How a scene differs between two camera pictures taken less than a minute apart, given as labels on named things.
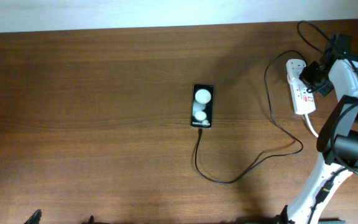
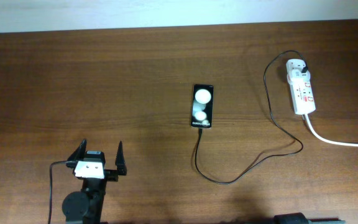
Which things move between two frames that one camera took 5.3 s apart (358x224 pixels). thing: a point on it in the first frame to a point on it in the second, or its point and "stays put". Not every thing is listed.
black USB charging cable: (201, 175) stays put
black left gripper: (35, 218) to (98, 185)
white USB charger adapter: (294, 68) stays put
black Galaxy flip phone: (202, 106) stays put
